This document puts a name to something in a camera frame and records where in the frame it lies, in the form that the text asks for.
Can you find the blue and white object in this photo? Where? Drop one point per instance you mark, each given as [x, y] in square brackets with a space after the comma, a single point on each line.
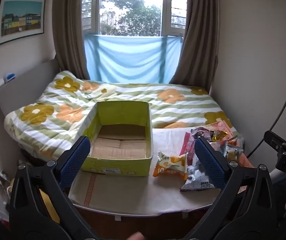
[9, 77]

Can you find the framed picture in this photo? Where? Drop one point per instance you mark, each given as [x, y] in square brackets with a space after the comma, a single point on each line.
[20, 20]

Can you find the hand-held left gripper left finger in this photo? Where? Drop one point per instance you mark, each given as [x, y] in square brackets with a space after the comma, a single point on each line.
[75, 160]

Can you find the gold snack packet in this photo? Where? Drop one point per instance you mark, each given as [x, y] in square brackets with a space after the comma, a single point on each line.
[218, 135]

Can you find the green cardboard box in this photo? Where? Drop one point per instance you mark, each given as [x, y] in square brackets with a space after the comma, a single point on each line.
[123, 113]

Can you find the silver grey snack packet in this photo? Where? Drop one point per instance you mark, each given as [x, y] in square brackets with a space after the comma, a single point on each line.
[198, 183]

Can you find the white table cover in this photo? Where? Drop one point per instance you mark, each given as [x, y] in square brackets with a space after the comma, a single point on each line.
[165, 195]

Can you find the round brown table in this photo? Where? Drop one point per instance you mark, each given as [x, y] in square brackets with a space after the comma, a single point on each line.
[138, 222]

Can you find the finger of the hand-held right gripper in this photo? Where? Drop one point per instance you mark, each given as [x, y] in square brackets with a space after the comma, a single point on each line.
[275, 141]

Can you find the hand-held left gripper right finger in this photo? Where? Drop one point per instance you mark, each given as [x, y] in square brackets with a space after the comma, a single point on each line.
[209, 162]

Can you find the yellow object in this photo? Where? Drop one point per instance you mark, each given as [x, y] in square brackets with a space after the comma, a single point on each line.
[46, 202]

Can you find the purple snack packet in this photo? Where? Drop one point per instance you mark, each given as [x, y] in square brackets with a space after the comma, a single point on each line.
[203, 132]

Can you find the orange and white snack packet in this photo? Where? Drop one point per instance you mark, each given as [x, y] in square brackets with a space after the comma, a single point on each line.
[233, 150]

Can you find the pink snack packet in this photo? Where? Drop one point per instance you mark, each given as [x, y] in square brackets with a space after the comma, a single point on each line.
[188, 145]

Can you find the floral striped blanket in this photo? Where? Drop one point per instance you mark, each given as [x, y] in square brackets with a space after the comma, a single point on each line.
[133, 97]

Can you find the light blue window cloth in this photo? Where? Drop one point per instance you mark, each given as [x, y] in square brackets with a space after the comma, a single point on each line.
[133, 60]

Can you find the grey headboard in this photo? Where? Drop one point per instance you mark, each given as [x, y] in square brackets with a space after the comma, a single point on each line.
[20, 90]

